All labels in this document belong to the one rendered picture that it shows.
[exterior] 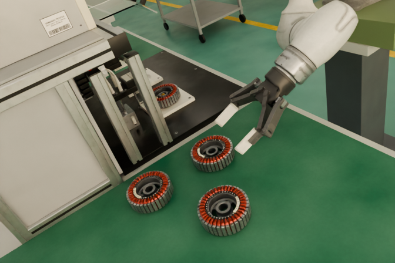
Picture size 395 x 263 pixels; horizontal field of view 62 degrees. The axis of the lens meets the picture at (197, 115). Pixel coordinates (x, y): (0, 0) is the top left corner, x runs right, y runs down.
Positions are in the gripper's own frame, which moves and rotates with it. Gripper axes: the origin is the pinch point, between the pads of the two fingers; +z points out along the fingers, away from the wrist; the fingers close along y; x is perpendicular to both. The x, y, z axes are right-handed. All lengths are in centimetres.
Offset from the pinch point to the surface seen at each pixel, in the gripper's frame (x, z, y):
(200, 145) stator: -2.4, 7.8, -2.6
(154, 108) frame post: -15.2, 8.8, -12.1
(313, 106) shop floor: 111, -31, -92
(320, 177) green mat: 10.6, -7.8, 20.3
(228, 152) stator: 0.3, 3.4, 4.0
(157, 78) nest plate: -3, 9, -52
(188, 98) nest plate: 0.1, 3.9, -28.8
